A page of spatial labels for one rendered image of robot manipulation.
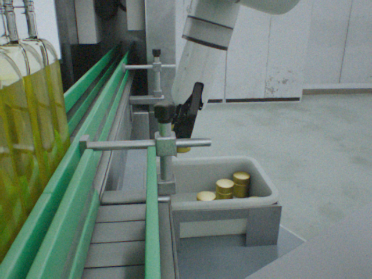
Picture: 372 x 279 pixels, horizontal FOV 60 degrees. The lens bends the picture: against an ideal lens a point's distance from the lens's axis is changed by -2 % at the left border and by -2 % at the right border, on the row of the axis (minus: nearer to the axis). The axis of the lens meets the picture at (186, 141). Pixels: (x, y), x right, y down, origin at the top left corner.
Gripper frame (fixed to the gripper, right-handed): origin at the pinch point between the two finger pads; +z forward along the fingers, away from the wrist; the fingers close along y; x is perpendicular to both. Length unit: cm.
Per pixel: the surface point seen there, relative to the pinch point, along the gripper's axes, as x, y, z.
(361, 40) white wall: 287, -390, -57
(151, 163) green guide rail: -5.8, 20.9, -2.8
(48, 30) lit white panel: -32.8, -36.8, -6.3
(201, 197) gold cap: 6.1, 4.0, 9.8
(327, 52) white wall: 244, -390, -30
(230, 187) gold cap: 11.8, 0.9, 8.4
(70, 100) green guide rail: -21.0, -13.4, 3.2
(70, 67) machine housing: -32, -69, 9
